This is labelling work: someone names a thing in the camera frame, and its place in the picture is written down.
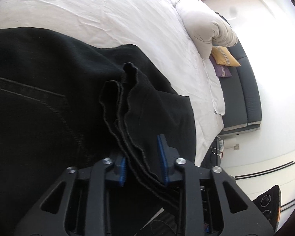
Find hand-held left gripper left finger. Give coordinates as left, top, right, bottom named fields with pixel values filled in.
left=15, top=152, right=127, bottom=236

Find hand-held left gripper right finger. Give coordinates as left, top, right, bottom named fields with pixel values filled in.
left=157, top=134, right=274, bottom=236

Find black denim pants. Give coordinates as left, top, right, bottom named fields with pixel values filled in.
left=0, top=27, right=197, bottom=236

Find dark nightstand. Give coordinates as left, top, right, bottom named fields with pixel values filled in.
left=201, top=135, right=224, bottom=171

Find grey padded headboard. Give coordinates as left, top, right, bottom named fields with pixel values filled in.
left=216, top=12, right=262, bottom=132

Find purple patterned pillow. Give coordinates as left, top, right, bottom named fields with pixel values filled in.
left=210, top=55, right=233, bottom=78

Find yellow patterned pillow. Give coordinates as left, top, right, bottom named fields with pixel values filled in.
left=210, top=45, right=241, bottom=67

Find rolled white duvet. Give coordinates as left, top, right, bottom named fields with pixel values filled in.
left=166, top=0, right=238, bottom=59

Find bed with white sheet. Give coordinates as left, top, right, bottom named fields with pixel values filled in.
left=0, top=0, right=225, bottom=168

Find black wall trim strip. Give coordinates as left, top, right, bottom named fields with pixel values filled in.
left=235, top=161, right=295, bottom=179

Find white charger with cable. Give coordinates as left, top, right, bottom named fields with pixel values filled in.
left=211, top=140, right=226, bottom=158

